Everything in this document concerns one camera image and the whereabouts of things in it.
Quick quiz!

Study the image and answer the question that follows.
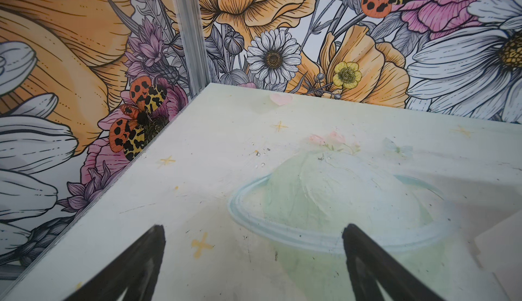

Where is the white three-compartment bin tray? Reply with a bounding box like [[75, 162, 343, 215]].
[[474, 211, 521, 300]]

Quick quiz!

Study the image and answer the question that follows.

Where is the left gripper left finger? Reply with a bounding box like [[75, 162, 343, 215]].
[[66, 225, 165, 300]]

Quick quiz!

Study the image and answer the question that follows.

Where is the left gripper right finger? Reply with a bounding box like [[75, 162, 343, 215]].
[[342, 224, 442, 300]]

